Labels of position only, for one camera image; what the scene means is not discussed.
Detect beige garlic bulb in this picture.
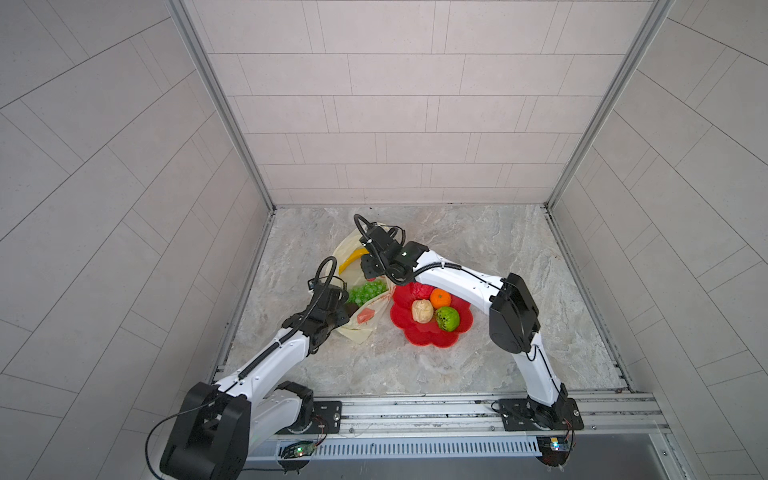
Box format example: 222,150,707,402
411,300,434,324

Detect orange tangerine fruit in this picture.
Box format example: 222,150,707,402
429,288,452,310

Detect green star fruit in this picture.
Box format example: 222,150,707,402
435,306,461,332

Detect red flower-shaped plastic plate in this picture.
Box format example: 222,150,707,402
390,283,474,348

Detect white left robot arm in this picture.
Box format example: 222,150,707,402
151,280,349,479

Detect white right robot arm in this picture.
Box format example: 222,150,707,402
354,214,576,430

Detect yellow banana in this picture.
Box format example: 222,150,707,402
338,247,368,274

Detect green grape bunch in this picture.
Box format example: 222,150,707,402
349,279,389,307

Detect left green circuit board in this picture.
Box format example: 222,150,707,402
280,441,317,460

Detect green circuit board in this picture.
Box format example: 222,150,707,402
280,441,317,460
536,436,571,467

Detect right green circuit board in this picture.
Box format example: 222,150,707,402
536,436,571,467

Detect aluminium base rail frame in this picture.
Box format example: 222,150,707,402
245,391,670,468

